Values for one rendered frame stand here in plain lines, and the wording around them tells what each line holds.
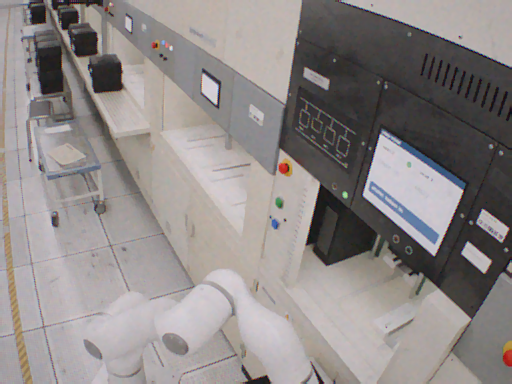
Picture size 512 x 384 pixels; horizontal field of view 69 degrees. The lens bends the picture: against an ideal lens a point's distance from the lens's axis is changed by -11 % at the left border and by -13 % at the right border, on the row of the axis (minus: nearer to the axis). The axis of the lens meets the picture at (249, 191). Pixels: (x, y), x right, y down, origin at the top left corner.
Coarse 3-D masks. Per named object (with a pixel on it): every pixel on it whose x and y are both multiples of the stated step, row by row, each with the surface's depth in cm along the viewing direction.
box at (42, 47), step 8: (56, 40) 406; (40, 48) 382; (48, 48) 386; (56, 48) 390; (40, 56) 385; (48, 56) 389; (56, 56) 394; (40, 64) 390; (48, 64) 394; (56, 64) 399
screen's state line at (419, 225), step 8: (376, 192) 112; (384, 192) 109; (384, 200) 109; (392, 200) 107; (392, 208) 107; (400, 208) 105; (400, 216) 105; (408, 216) 103; (416, 216) 100; (416, 224) 101; (424, 224) 98; (424, 232) 99; (432, 232) 97; (432, 240) 97
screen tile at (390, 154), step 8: (384, 144) 106; (384, 152) 106; (392, 152) 104; (400, 152) 101; (376, 160) 109; (392, 160) 104; (400, 160) 102; (376, 168) 110; (384, 168) 107; (400, 168) 102; (376, 176) 110; (384, 176) 108; (392, 176) 105; (400, 176) 103; (408, 176) 100; (384, 184) 108; (392, 184) 106; (400, 184) 103; (408, 184) 101; (400, 192) 104
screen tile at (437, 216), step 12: (420, 168) 97; (420, 180) 97; (432, 180) 94; (432, 192) 95; (444, 192) 91; (456, 192) 88; (420, 204) 99; (432, 204) 95; (444, 204) 92; (432, 216) 96; (444, 216) 92
